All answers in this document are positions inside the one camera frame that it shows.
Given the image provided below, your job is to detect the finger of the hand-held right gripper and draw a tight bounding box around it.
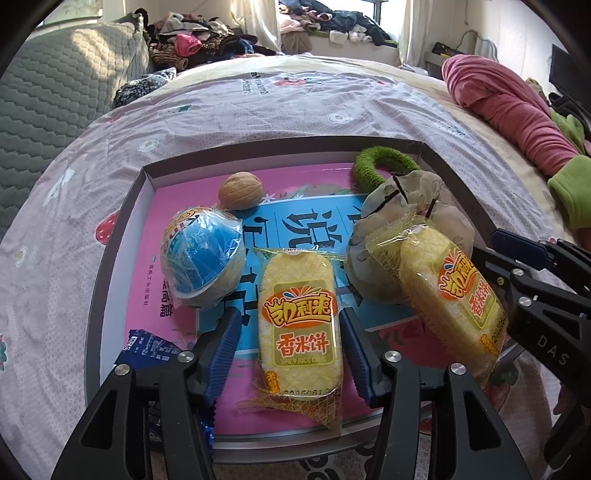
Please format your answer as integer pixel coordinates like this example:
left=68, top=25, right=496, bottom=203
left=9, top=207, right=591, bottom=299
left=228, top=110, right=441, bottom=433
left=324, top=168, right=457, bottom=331
left=471, top=247, right=591, bottom=324
left=490, top=229, right=591, bottom=289

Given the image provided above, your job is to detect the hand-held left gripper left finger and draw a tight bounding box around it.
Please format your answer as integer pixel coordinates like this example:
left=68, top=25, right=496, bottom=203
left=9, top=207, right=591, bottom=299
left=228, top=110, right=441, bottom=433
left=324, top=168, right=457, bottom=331
left=51, top=307, right=244, bottom=480

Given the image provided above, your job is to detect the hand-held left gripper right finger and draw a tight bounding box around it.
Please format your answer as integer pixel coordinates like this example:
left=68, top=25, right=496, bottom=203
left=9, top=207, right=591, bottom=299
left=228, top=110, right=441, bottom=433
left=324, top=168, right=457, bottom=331
left=341, top=308, right=527, bottom=480

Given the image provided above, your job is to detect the yellow rice cracker packet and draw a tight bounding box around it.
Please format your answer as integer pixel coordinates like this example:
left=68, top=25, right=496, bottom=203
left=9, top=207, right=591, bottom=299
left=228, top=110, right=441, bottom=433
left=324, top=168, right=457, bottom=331
left=238, top=247, right=345, bottom=435
left=369, top=217, right=511, bottom=388

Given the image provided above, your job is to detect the blue snack packet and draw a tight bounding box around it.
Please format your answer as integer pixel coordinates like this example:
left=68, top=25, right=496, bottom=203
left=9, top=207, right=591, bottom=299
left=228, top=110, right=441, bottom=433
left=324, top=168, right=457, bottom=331
left=112, top=329, right=218, bottom=448

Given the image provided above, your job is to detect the blue white toy capsule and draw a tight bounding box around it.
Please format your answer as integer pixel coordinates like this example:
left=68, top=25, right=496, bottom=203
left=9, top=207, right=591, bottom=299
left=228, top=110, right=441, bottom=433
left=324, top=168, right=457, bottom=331
left=160, top=206, right=245, bottom=309

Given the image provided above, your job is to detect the beige plush toy green handle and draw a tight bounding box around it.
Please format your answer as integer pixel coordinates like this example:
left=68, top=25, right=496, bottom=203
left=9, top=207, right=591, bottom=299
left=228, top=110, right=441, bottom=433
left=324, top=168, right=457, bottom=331
left=347, top=170, right=475, bottom=305

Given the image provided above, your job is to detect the dark shallow cardboard box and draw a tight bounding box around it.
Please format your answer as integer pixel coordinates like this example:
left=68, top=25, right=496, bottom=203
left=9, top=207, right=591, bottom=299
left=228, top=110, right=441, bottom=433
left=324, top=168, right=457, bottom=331
left=84, top=137, right=532, bottom=467

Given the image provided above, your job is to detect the small walnut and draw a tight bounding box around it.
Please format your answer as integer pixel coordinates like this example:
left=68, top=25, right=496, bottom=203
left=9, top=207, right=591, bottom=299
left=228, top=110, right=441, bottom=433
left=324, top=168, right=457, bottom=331
left=218, top=172, right=264, bottom=210

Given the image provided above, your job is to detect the green fuzzy hair ring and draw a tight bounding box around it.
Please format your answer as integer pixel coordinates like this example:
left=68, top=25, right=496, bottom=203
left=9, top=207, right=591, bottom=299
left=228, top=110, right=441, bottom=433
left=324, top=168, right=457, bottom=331
left=354, top=146, right=422, bottom=190

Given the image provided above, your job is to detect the green fleece blanket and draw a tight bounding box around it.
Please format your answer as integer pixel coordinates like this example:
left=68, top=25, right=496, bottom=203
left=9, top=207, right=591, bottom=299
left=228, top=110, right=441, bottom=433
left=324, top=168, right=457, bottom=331
left=548, top=111, right=591, bottom=232

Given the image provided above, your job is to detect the black garment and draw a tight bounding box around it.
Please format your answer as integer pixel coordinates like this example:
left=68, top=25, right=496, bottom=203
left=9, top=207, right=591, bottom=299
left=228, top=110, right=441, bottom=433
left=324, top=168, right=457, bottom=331
left=547, top=92, right=591, bottom=139

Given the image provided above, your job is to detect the pink quilt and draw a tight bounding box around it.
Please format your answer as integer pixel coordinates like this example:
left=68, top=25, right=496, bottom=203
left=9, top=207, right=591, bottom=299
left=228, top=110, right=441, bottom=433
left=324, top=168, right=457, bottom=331
left=441, top=54, right=580, bottom=178

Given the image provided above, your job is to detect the black television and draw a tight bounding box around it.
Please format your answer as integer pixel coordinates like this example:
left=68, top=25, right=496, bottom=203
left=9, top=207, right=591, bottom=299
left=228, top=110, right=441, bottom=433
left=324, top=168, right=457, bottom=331
left=549, top=44, right=573, bottom=100

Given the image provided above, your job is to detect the black bag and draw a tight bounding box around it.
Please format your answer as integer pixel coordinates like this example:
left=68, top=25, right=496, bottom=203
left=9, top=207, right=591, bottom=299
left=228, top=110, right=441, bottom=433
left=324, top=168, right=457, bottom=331
left=431, top=41, right=462, bottom=63

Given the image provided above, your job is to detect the white window seat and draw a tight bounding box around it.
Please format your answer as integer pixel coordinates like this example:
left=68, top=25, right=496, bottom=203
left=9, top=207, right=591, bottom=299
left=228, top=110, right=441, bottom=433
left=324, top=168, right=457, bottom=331
left=309, top=37, right=402, bottom=68

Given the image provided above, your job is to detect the cream curtain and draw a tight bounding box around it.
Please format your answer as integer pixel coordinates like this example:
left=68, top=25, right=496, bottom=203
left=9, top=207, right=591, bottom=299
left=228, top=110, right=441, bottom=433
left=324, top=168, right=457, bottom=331
left=399, top=0, right=428, bottom=51
left=228, top=0, right=282, bottom=44

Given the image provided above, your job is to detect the dark floral pillow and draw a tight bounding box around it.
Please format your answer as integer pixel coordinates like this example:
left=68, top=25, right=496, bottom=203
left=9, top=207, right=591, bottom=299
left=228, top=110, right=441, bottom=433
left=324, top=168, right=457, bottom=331
left=113, top=68, right=178, bottom=109

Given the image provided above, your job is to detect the clothes pile on windowsill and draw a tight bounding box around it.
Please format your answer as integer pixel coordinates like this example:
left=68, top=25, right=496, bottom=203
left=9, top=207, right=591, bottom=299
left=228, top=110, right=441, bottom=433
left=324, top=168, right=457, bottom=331
left=277, top=0, right=391, bottom=46

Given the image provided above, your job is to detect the brown hanging cloth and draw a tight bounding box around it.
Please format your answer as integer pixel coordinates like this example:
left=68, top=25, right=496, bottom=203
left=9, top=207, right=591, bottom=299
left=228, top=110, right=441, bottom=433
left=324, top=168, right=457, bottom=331
left=281, top=31, right=314, bottom=56

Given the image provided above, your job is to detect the pile of mixed clothes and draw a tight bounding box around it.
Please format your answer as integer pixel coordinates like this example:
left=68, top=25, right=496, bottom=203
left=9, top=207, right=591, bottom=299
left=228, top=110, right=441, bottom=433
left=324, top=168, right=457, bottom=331
left=145, top=11, right=278, bottom=70

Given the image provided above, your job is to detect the grey quilted headboard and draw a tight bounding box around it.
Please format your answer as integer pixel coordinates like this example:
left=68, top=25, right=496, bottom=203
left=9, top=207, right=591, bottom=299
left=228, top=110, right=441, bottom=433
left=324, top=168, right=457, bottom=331
left=0, top=21, right=153, bottom=236

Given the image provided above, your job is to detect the white curved metal frame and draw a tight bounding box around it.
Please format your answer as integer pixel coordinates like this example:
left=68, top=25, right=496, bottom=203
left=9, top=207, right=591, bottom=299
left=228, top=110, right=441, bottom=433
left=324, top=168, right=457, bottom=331
left=457, top=30, right=502, bottom=63

